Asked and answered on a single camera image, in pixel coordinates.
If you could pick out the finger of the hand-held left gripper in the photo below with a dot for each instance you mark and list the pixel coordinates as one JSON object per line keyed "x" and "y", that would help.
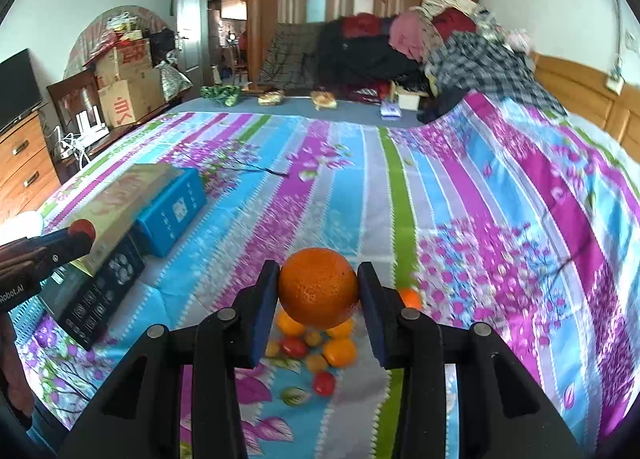
{"x": 30, "y": 243}
{"x": 65, "y": 248}

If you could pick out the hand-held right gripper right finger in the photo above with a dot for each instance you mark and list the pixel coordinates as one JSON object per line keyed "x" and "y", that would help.
{"x": 372, "y": 314}

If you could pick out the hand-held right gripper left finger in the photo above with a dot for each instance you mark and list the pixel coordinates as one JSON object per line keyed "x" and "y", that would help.
{"x": 265, "y": 314}

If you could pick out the red tomato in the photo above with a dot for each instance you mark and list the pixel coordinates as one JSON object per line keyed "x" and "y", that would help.
{"x": 82, "y": 229}
{"x": 324, "y": 383}
{"x": 293, "y": 346}

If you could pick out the large orange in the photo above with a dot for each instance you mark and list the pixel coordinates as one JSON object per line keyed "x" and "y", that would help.
{"x": 318, "y": 287}

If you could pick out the person's left forearm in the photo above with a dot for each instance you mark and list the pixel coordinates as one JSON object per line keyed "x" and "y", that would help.
{"x": 12, "y": 369}

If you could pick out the white round object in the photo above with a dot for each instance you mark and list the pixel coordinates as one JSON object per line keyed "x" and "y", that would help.
{"x": 25, "y": 224}

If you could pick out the pile of oranges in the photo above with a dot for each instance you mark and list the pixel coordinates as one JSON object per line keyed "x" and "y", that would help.
{"x": 340, "y": 351}

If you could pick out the black patterned box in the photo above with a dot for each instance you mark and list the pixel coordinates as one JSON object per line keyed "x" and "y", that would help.
{"x": 95, "y": 294}

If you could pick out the cream flat box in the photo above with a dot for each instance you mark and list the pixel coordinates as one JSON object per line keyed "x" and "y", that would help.
{"x": 120, "y": 209}

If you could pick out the pile of brown longans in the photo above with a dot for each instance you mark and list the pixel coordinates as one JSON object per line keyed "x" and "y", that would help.
{"x": 316, "y": 363}

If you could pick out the wooden dresser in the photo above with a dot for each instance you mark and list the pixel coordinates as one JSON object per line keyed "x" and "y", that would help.
{"x": 25, "y": 169}

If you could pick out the blue box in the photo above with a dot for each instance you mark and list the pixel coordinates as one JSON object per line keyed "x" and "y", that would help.
{"x": 170, "y": 214}

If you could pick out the white router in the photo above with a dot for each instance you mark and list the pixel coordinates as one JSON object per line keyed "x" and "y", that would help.
{"x": 90, "y": 126}

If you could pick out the floral striped bedsheet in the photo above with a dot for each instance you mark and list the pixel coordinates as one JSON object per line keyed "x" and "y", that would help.
{"x": 350, "y": 179}

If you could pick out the black television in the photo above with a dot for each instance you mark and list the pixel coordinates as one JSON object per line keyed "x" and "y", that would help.
{"x": 17, "y": 89}

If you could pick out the large cardboard carton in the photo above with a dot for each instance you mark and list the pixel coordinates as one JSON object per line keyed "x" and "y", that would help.
{"x": 125, "y": 101}

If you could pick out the small cardboard carton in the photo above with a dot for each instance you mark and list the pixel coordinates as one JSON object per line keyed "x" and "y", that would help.
{"x": 125, "y": 56}

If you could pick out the silver gift bag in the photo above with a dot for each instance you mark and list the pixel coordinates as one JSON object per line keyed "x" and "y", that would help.
{"x": 174, "y": 79}

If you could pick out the grey-blue bedsheet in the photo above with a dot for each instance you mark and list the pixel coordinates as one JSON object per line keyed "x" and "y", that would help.
{"x": 340, "y": 113}

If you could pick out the light blue packet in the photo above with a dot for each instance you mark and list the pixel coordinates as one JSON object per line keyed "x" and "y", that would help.
{"x": 390, "y": 110}

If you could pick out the yellow snack packet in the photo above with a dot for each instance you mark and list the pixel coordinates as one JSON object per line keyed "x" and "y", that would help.
{"x": 324, "y": 99}
{"x": 271, "y": 98}

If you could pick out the white small box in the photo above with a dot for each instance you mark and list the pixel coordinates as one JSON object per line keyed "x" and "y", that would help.
{"x": 407, "y": 100}

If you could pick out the green plastic bag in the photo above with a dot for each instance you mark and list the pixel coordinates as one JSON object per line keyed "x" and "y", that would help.
{"x": 222, "y": 94}

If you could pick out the black bag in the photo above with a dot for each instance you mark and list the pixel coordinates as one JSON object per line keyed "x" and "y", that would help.
{"x": 162, "y": 45}

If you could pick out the grey door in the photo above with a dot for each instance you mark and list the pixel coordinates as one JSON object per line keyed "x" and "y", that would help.
{"x": 187, "y": 29}

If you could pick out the black jacket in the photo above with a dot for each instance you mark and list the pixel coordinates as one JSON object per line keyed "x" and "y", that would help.
{"x": 360, "y": 61}

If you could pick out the brown plaid blanket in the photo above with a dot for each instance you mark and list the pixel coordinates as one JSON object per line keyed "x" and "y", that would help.
{"x": 290, "y": 56}

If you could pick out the grey plaid shirt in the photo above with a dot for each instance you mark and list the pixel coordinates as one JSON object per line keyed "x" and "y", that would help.
{"x": 490, "y": 64}

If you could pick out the pink garment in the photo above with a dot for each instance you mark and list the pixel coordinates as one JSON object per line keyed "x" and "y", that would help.
{"x": 410, "y": 36}

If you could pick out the dark red garment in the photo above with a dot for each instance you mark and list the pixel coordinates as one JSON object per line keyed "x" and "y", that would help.
{"x": 455, "y": 21}

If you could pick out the wooden headboard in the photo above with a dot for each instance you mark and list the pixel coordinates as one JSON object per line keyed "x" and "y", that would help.
{"x": 590, "y": 94}

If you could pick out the dark wooden frame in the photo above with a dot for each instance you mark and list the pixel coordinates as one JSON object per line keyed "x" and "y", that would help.
{"x": 60, "y": 94}

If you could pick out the white wall socket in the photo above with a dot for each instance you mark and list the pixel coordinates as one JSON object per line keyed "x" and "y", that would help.
{"x": 614, "y": 84}

